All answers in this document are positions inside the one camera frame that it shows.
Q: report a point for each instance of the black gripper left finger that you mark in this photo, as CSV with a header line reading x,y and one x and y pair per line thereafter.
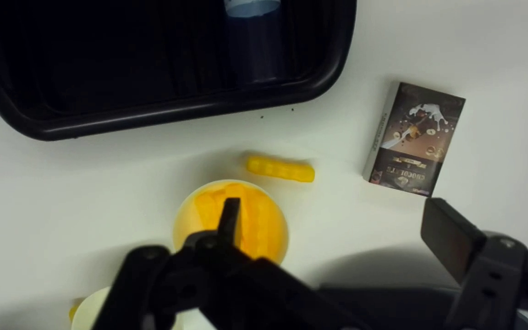
x,y
229,221

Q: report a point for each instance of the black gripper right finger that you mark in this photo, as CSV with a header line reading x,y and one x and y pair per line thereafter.
x,y
450,237

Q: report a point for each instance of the yellow bowl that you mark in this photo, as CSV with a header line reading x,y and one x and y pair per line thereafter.
x,y
258,230

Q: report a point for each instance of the cream bowl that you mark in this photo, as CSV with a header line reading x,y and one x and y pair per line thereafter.
x,y
86,312

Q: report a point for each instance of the small dark card box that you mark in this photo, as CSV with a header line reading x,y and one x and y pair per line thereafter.
x,y
414,138

